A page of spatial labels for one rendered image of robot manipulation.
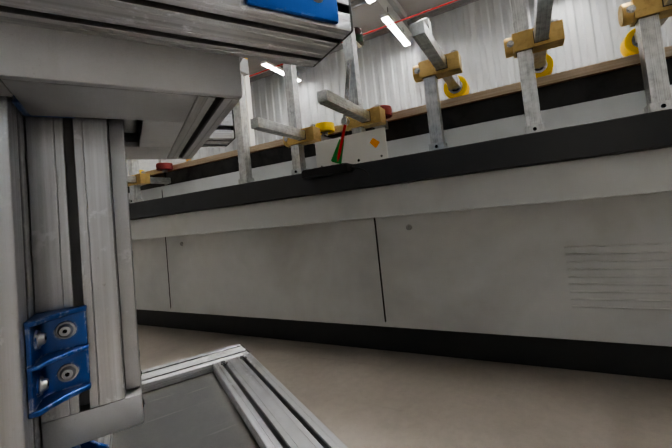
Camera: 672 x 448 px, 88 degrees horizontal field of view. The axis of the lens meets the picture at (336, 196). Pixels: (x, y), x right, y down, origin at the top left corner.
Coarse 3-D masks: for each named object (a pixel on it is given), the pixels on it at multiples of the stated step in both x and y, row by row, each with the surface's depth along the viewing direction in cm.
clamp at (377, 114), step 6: (372, 108) 111; (378, 108) 110; (372, 114) 111; (378, 114) 110; (384, 114) 113; (354, 120) 114; (372, 120) 111; (378, 120) 110; (384, 120) 113; (348, 126) 115; (354, 126) 114; (360, 126) 113; (366, 126) 114; (372, 126) 115
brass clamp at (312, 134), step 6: (312, 126) 122; (306, 132) 123; (312, 132) 122; (318, 132) 125; (288, 138) 127; (306, 138) 123; (312, 138) 122; (318, 138) 124; (288, 144) 127; (294, 144) 126; (306, 144) 128
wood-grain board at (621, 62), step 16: (592, 64) 101; (608, 64) 99; (624, 64) 97; (640, 64) 97; (544, 80) 106; (560, 80) 104; (464, 96) 117; (480, 96) 115; (496, 96) 113; (400, 112) 128; (416, 112) 125; (336, 128) 141; (272, 144) 157; (192, 160) 182; (208, 160) 176
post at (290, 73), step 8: (288, 64) 128; (288, 72) 128; (296, 72) 130; (288, 80) 128; (296, 80) 129; (288, 88) 128; (296, 88) 129; (288, 96) 128; (296, 96) 128; (288, 104) 128; (296, 104) 127; (288, 112) 128; (296, 112) 127; (288, 120) 128; (296, 120) 126; (296, 144) 126; (296, 152) 126; (296, 160) 126; (304, 160) 128; (296, 168) 126
